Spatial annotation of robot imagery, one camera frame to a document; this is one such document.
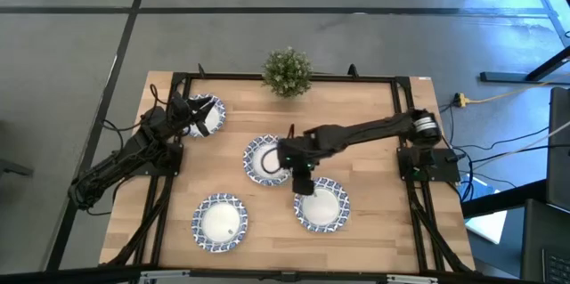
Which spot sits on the black frame clamp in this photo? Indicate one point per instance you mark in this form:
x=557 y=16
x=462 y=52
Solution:
x=201 y=71
x=352 y=71

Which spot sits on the blue patterned paper bowl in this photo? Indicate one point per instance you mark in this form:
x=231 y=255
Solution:
x=250 y=161
x=217 y=119
x=220 y=221
x=323 y=208

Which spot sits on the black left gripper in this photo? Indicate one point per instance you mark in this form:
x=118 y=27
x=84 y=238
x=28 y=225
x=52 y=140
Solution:
x=180 y=117

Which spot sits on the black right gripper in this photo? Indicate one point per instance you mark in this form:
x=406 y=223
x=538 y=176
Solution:
x=291 y=155

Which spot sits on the black desk foot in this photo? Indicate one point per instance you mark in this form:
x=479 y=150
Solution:
x=503 y=77

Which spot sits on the grey chair base leg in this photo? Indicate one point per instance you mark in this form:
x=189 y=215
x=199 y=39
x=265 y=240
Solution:
x=13 y=168

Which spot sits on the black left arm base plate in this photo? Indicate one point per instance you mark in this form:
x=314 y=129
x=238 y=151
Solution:
x=171 y=167

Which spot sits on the yellow power plug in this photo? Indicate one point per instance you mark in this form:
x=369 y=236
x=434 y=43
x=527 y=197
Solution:
x=461 y=99

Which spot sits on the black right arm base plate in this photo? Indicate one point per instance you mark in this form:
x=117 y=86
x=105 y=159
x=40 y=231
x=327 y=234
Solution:
x=441 y=172

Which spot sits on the black computer case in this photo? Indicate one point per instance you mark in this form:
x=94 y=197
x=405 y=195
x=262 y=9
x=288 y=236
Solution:
x=560 y=150

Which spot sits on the artificial potted green plant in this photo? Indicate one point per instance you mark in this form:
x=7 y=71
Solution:
x=287 y=72

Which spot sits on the black desk beam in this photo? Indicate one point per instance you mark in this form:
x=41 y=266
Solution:
x=503 y=199

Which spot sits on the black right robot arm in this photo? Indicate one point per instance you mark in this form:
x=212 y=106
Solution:
x=369 y=130

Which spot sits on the white sheet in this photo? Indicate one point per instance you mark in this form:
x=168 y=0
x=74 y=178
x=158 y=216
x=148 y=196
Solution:
x=487 y=226

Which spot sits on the black rig crossbeam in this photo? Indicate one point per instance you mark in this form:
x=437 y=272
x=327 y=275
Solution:
x=285 y=276

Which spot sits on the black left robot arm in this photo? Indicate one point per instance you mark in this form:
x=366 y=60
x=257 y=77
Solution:
x=116 y=164

